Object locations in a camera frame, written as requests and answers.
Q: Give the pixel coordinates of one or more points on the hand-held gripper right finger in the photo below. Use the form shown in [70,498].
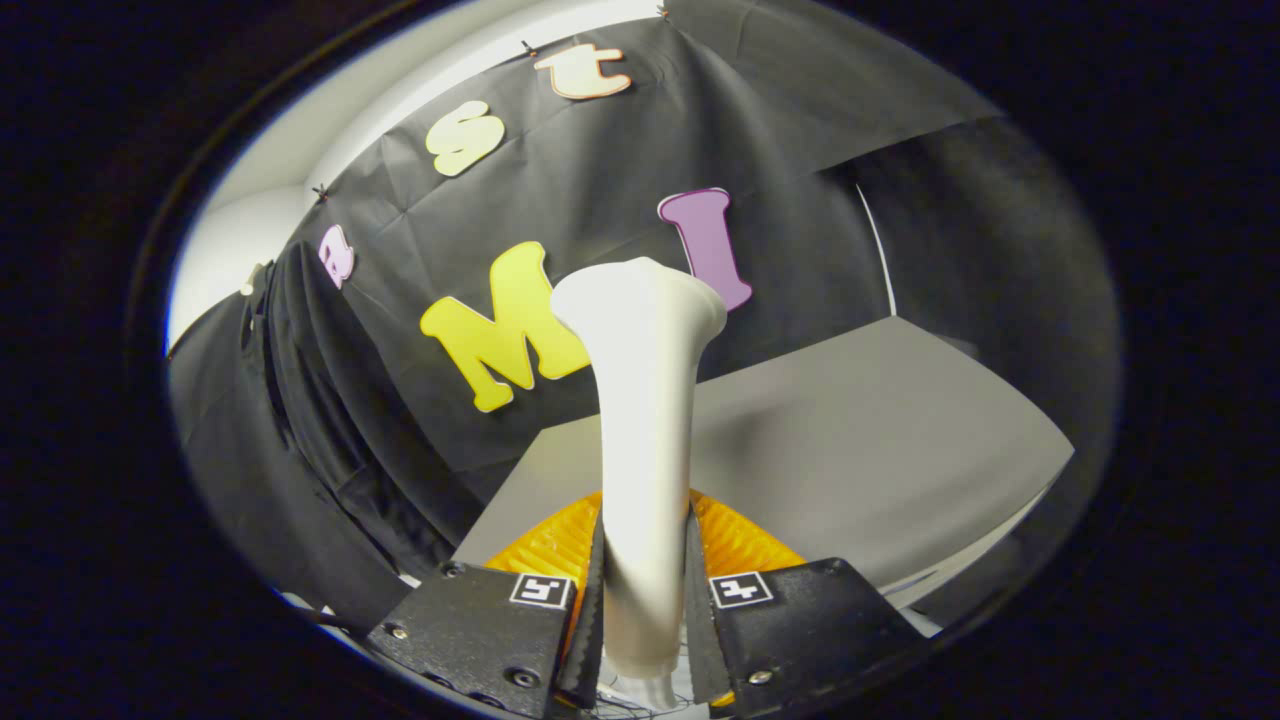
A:
[700,630]

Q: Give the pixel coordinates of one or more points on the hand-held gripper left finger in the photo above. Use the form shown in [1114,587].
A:
[590,620]

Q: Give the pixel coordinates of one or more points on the white garment steamer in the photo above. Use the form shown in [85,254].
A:
[645,420]

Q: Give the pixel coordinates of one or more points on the black suit jacket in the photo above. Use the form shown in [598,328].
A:
[330,420]

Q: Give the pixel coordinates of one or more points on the cream clothes hanger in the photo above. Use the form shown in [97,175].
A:
[252,280]

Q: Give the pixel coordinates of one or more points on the grey cabinet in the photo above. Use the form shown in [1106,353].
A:
[850,450]

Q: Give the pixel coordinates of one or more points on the black backdrop cloth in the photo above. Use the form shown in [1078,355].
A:
[600,150]

